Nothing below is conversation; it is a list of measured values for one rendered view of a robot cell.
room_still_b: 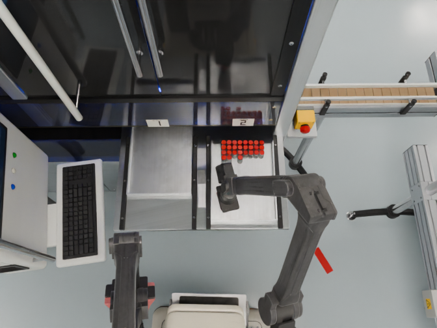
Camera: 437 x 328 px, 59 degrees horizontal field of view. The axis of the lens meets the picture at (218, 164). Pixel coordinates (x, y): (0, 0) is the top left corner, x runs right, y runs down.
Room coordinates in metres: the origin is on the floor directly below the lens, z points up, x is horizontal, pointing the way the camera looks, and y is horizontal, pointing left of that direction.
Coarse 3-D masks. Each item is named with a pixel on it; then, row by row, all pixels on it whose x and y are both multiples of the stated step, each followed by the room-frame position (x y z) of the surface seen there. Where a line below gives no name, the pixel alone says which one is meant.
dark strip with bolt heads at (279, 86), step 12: (300, 0) 0.71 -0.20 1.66; (300, 12) 0.71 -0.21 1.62; (288, 24) 0.71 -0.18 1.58; (300, 24) 0.71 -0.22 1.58; (288, 36) 0.71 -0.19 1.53; (300, 36) 0.71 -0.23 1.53; (288, 48) 0.71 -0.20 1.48; (288, 60) 0.71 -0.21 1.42; (276, 72) 0.71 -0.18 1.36; (288, 72) 0.71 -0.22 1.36; (276, 84) 0.71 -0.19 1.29
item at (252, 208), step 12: (216, 144) 0.67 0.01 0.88; (264, 144) 0.67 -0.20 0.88; (216, 156) 0.61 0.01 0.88; (264, 156) 0.61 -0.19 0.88; (240, 168) 0.56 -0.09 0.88; (252, 168) 0.56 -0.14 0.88; (264, 168) 0.56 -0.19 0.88; (216, 180) 0.51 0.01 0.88; (216, 192) 0.45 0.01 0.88; (216, 204) 0.40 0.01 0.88; (240, 204) 0.40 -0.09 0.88; (252, 204) 0.40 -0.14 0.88; (264, 204) 0.40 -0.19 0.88; (276, 204) 0.39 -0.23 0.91; (216, 216) 0.35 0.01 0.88; (228, 216) 0.35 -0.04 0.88; (240, 216) 0.35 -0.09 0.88; (252, 216) 0.35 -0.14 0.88; (264, 216) 0.35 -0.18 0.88; (276, 216) 0.35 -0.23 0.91
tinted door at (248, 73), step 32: (160, 0) 0.71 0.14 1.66; (192, 0) 0.71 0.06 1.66; (224, 0) 0.71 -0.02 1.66; (256, 0) 0.71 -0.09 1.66; (288, 0) 0.71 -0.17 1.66; (160, 32) 0.71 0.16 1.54; (192, 32) 0.71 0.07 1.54; (224, 32) 0.71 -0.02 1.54; (256, 32) 0.71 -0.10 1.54; (192, 64) 0.71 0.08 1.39; (224, 64) 0.71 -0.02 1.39; (256, 64) 0.71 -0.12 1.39
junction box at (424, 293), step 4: (424, 292) 0.08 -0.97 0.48; (428, 292) 0.08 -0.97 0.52; (432, 292) 0.08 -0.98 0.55; (436, 292) 0.08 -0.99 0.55; (424, 296) 0.07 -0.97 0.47; (428, 296) 0.06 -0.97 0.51; (432, 296) 0.06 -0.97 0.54; (436, 296) 0.06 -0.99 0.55; (424, 300) 0.05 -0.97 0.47; (428, 300) 0.05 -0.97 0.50; (432, 300) 0.05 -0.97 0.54; (436, 300) 0.05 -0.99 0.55; (424, 304) 0.03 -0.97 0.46; (428, 304) 0.03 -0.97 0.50; (432, 304) 0.03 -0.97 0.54; (436, 304) 0.03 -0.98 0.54; (428, 308) 0.01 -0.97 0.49; (432, 308) 0.01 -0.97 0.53; (436, 308) 0.01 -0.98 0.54; (428, 312) -0.01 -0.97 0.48; (432, 312) -0.01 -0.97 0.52; (436, 312) -0.01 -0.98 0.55; (428, 316) -0.02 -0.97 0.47; (432, 316) -0.02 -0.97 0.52; (436, 316) -0.02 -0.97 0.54
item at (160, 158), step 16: (144, 128) 0.74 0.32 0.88; (160, 128) 0.74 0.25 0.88; (176, 128) 0.74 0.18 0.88; (144, 144) 0.67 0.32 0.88; (160, 144) 0.67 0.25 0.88; (176, 144) 0.67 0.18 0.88; (144, 160) 0.59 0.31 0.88; (160, 160) 0.59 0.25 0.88; (176, 160) 0.59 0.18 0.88; (128, 176) 0.51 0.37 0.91; (144, 176) 0.52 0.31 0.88; (160, 176) 0.52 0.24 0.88; (176, 176) 0.52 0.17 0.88; (128, 192) 0.45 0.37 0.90; (144, 192) 0.45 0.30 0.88; (160, 192) 0.45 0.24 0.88; (176, 192) 0.45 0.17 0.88
